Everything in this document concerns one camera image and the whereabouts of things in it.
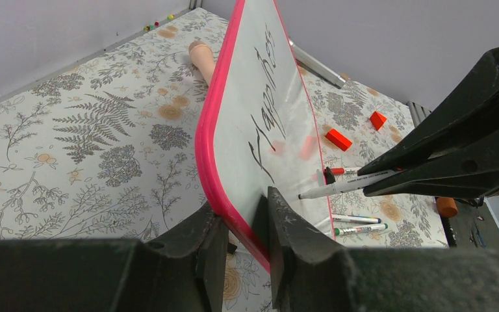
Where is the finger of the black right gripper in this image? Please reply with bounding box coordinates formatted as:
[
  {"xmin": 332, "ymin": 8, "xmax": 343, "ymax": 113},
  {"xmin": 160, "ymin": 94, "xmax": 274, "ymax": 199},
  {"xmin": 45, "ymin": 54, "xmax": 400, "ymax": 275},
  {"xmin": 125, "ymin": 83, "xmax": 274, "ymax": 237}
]
[
  {"xmin": 358, "ymin": 47, "xmax": 499, "ymax": 175},
  {"xmin": 363, "ymin": 131, "xmax": 499, "ymax": 199}
]

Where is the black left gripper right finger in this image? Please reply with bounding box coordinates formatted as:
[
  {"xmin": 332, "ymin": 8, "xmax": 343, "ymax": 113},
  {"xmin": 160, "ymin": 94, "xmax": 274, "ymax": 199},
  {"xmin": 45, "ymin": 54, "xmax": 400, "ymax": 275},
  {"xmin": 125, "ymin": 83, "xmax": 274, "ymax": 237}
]
[{"xmin": 268, "ymin": 187, "xmax": 499, "ymax": 311}]

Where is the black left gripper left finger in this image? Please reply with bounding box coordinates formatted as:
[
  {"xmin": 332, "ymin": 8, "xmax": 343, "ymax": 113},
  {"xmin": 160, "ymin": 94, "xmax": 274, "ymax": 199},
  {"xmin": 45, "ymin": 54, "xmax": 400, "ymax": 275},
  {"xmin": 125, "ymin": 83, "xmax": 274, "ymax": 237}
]
[{"xmin": 0, "ymin": 204, "xmax": 228, "ymax": 311}]

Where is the black whiteboard marker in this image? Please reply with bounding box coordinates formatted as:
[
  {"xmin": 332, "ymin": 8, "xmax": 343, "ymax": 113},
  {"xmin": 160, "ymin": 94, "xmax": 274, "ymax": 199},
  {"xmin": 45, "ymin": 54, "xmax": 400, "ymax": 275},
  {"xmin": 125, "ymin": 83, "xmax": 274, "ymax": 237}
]
[{"xmin": 298, "ymin": 170, "xmax": 398, "ymax": 200}]

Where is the pink framed whiteboard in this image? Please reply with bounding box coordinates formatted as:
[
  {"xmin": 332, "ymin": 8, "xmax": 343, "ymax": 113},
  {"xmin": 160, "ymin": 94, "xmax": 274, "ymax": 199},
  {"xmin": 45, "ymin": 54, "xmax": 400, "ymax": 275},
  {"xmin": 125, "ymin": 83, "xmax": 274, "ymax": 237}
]
[{"xmin": 195, "ymin": 1, "xmax": 333, "ymax": 268}]

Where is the green whiteboard marker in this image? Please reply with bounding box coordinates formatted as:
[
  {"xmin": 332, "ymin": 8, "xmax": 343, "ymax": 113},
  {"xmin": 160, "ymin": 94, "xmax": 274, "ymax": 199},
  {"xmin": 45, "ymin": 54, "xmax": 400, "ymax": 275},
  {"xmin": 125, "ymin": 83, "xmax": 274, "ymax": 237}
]
[{"xmin": 334, "ymin": 223, "xmax": 389, "ymax": 236}]

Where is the blue whiteboard marker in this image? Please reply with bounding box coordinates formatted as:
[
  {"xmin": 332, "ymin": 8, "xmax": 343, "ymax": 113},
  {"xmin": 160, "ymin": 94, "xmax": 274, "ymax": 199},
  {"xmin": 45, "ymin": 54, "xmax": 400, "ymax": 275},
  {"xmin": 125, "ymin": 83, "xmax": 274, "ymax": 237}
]
[{"xmin": 331, "ymin": 214, "xmax": 382, "ymax": 224}]

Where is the black whiteboard foot right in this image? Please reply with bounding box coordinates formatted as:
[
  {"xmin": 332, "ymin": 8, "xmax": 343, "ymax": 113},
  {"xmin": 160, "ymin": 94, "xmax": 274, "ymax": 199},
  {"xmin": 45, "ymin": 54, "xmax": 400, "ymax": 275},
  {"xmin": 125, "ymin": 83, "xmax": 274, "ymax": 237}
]
[{"xmin": 323, "ymin": 167, "xmax": 336, "ymax": 185}]

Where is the red whiteboard marker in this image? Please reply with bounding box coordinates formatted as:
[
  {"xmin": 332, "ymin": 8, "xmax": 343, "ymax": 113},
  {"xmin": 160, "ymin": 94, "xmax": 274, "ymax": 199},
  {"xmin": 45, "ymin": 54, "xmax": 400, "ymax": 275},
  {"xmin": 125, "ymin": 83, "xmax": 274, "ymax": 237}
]
[{"xmin": 330, "ymin": 167, "xmax": 360, "ymax": 176}]

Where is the red triangular block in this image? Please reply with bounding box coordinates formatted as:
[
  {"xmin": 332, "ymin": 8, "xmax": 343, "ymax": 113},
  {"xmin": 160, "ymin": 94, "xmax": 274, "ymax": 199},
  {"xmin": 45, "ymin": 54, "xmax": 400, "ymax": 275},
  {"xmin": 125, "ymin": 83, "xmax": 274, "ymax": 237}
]
[{"xmin": 369, "ymin": 111, "xmax": 387, "ymax": 131}]

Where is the small red block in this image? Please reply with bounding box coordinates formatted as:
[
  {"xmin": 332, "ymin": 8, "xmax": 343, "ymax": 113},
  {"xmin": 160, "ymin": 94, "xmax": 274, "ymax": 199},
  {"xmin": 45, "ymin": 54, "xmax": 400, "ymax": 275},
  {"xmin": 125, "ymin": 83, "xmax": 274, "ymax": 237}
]
[{"xmin": 325, "ymin": 129, "xmax": 352, "ymax": 151}]

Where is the floral patterned table mat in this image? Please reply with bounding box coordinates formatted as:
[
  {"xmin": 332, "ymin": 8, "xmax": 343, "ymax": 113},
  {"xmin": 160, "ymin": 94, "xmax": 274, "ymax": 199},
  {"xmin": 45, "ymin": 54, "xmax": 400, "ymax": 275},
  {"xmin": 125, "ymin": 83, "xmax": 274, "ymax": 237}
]
[{"xmin": 0, "ymin": 8, "xmax": 448, "ymax": 311}]

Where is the silver toy microphone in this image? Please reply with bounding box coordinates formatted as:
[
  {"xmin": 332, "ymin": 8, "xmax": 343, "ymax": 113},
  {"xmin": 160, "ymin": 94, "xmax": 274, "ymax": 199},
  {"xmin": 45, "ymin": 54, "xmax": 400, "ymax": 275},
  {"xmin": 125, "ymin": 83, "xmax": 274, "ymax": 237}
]
[{"xmin": 288, "ymin": 38, "xmax": 346, "ymax": 89}]

